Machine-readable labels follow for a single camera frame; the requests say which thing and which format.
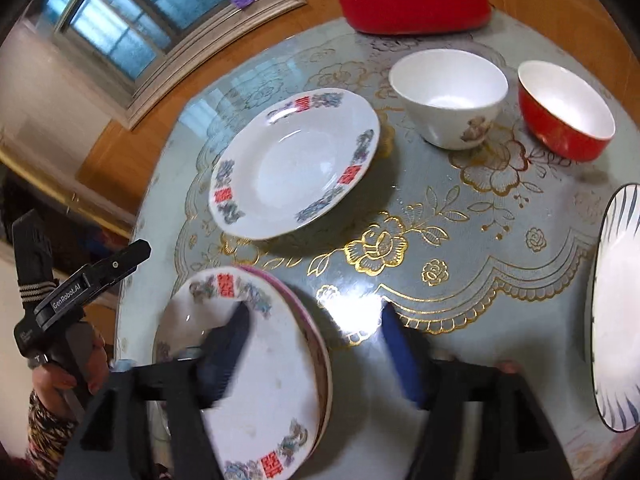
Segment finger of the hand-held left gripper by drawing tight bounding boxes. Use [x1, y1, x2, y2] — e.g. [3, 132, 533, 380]
[97, 240, 152, 286]

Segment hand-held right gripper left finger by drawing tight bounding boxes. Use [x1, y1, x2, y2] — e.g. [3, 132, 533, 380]
[57, 302, 251, 480]

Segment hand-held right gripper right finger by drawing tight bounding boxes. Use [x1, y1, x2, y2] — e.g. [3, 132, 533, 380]
[380, 305, 576, 480]

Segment white floral rim plate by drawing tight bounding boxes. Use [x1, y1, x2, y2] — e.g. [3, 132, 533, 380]
[152, 267, 326, 480]
[207, 87, 382, 241]

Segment pink rim plate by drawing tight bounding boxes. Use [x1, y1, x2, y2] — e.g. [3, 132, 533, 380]
[240, 266, 333, 456]

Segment pink plate with blue leaves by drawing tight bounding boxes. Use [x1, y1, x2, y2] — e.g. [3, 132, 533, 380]
[584, 183, 640, 432]

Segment white bowl with figure print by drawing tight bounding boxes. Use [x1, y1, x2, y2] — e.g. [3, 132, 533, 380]
[389, 49, 510, 151]

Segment red bowl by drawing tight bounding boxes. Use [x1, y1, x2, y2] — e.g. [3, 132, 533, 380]
[517, 60, 616, 162]

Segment person's left forearm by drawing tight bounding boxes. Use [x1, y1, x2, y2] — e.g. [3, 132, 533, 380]
[25, 390, 78, 480]

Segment person's left hand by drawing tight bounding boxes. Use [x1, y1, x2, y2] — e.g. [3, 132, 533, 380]
[30, 322, 111, 396]

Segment gold floral tablecloth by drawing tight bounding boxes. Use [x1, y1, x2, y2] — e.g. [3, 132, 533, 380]
[115, 17, 640, 480]

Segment window with wooden frame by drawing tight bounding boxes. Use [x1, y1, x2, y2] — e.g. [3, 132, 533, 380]
[52, 0, 306, 131]

